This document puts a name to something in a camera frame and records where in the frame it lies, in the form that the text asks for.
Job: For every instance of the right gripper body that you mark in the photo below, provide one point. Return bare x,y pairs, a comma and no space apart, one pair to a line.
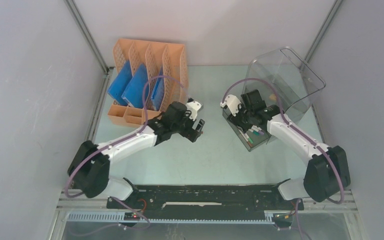
243,118

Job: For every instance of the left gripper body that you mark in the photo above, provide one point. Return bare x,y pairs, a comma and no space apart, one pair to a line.
186,131

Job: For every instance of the small cork block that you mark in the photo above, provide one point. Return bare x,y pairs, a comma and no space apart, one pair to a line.
273,97

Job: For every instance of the blue folder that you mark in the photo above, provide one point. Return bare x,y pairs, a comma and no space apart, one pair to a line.
133,92
118,86
157,93

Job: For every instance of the clear plastic drawer cabinet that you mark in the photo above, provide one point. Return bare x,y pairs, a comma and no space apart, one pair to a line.
286,75

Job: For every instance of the blue folder front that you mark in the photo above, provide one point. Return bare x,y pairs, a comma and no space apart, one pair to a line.
118,86

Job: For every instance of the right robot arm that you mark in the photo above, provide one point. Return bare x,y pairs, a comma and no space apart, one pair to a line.
327,170

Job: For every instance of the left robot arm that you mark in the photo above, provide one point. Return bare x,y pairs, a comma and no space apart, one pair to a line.
90,167

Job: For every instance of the orange plastic file organizer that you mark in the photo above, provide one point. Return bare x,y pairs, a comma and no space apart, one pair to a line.
149,76

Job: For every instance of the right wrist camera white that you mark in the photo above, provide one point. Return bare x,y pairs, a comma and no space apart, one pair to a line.
232,103

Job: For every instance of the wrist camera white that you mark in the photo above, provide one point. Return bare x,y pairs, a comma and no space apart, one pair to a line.
194,107
232,103

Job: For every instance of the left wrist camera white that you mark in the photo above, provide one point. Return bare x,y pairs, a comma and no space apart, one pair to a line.
194,107

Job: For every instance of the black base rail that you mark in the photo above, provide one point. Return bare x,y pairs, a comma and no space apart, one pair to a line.
208,202

